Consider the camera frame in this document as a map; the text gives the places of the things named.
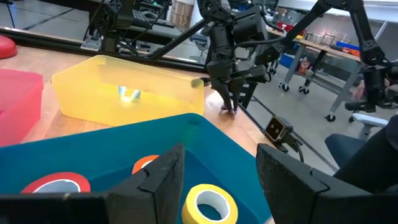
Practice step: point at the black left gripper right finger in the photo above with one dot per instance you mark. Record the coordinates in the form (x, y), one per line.
(292, 189)

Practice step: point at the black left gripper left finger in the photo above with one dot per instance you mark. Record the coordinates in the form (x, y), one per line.
(155, 193)

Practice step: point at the red tape roll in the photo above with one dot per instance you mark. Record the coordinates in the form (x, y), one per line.
(62, 177)

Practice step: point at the pink plastic bin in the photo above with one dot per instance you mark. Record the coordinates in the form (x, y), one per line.
(18, 105)

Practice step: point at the teal plastic bin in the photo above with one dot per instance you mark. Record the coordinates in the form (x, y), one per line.
(109, 146)

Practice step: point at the office chair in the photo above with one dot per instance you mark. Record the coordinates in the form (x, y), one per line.
(370, 119)

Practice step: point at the black two-lens camera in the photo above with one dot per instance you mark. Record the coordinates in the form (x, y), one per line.
(276, 129)

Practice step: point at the yellow tape roll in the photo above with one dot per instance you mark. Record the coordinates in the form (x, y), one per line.
(189, 208)

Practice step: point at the orange tape roll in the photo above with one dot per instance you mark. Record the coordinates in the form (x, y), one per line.
(140, 163)

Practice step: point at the grey wheeled workbench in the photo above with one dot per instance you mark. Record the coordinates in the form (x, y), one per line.
(317, 49)

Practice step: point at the blue-grey staple remover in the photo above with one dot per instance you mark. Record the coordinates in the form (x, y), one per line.
(128, 95)

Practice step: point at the purple staple remover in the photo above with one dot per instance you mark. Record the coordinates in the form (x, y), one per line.
(229, 109)

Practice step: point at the yellow plastic bin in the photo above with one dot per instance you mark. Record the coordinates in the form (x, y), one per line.
(93, 93)

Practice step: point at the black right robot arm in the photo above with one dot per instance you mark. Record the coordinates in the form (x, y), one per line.
(245, 25)

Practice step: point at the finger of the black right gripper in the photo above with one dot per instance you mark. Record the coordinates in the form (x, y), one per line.
(224, 93)
(237, 93)

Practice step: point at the red desk lamp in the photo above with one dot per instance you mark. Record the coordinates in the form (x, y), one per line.
(6, 46)

